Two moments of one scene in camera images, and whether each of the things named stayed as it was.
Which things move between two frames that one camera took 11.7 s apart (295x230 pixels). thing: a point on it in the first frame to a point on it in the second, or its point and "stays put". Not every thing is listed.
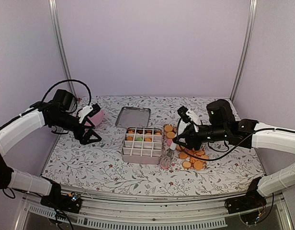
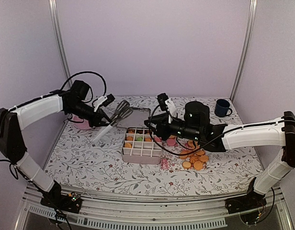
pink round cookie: x=164 y=165 to x=157 y=139
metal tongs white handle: x=165 y=161 to x=122 y=110
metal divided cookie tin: x=142 y=145 stays put
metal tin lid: x=133 y=117 stays put
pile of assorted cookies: x=183 y=158 stays put
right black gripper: x=190 y=138 to x=162 y=125
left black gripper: x=79 y=135 to x=96 y=120
